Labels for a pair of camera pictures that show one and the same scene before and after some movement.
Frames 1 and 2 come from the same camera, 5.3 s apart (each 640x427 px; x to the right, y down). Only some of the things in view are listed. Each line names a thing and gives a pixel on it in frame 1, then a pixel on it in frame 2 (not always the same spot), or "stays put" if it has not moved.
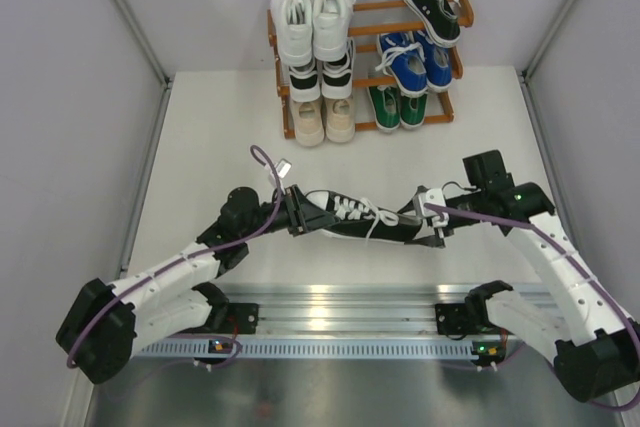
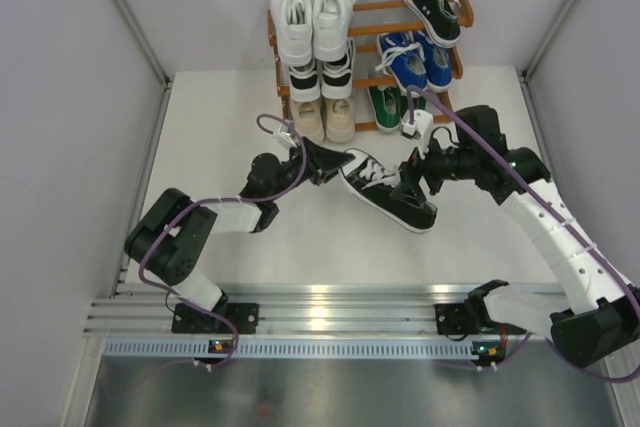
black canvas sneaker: x=433 y=4 stays put
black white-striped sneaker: x=337 y=77 stays put
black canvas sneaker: x=356 y=218 → x=370 y=181
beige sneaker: x=340 y=123 stays put
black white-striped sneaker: x=304 y=82 stays put
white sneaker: x=332 y=2 stays put
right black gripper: x=430 y=241 → x=411 y=172
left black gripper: x=303 y=216 → x=325 y=159
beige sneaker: x=309 y=123 stays put
